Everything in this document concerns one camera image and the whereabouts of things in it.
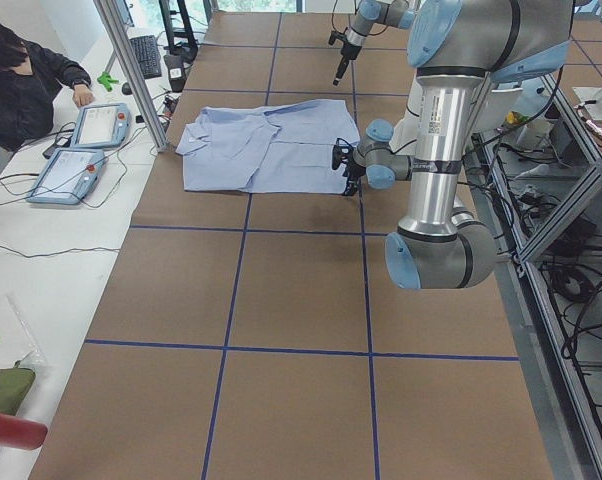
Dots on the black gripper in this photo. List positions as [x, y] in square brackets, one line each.
[351, 172]
[345, 51]

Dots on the light blue striped shirt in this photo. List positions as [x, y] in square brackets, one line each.
[269, 149]

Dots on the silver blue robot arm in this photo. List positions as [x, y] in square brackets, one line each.
[398, 14]
[459, 50]

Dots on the black box with white label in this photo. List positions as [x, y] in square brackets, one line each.
[176, 72]

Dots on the black keyboard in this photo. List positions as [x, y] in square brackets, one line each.
[147, 54]

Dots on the black computer mouse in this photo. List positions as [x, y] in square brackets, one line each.
[126, 88]

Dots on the green plastic toy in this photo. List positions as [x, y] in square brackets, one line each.
[107, 81]

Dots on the upper blue teach pendant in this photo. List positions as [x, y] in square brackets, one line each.
[101, 126]

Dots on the blue teach pendant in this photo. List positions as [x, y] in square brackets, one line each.
[101, 126]
[68, 176]

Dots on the lower blue teach pendant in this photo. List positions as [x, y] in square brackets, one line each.
[68, 176]

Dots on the person in black jacket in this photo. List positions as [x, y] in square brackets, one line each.
[31, 77]

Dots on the clear bag with green print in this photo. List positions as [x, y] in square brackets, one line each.
[19, 345]

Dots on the olive green cloth pouch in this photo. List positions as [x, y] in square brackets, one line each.
[15, 384]

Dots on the red cylinder bottle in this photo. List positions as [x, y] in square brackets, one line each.
[20, 433]

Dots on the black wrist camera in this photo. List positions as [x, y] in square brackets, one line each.
[335, 36]
[342, 153]

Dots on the aluminium frame post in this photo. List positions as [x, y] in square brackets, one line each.
[114, 27]

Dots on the aluminium side frame rail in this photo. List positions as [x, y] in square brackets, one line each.
[547, 200]

